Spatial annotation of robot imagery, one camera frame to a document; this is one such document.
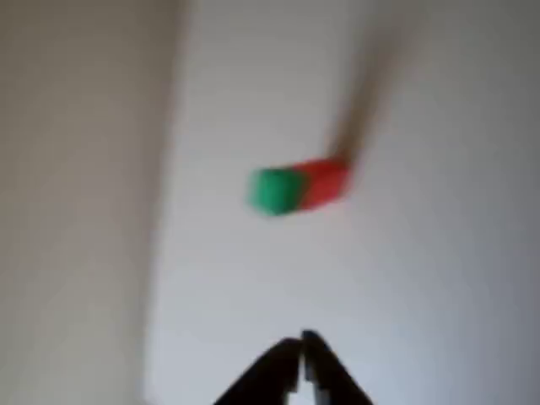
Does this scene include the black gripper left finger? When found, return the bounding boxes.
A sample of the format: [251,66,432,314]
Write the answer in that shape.
[213,337,305,405]

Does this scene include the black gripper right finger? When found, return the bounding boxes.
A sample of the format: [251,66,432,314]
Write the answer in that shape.
[300,328,375,405]

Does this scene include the green block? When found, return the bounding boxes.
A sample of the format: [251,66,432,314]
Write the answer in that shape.
[243,166,309,219]

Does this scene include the red block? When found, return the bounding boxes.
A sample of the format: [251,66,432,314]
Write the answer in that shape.
[322,156,354,202]
[290,159,332,212]

